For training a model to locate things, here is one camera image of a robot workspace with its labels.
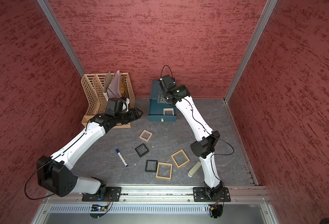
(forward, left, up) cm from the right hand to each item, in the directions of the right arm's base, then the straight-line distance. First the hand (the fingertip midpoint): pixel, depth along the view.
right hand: (167, 100), depth 81 cm
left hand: (-8, +17, -5) cm, 20 cm away
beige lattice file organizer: (+21, +54, -4) cm, 58 cm away
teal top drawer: (+5, +9, -16) cm, 19 cm away
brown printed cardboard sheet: (+23, +43, -1) cm, 48 cm away
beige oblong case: (-32, -15, -26) cm, 44 cm away
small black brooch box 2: (-29, +12, -29) cm, 42 cm away
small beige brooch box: (+2, 0, -13) cm, 13 cm away
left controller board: (-50, +39, -29) cm, 69 cm away
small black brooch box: (-18, +19, -28) cm, 39 cm away
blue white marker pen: (-23, +31, -27) cm, 47 cm away
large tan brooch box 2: (-32, +3, -29) cm, 43 cm away
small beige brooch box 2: (-8, +17, -28) cm, 33 cm away
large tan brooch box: (-25, -7, -28) cm, 38 cm away
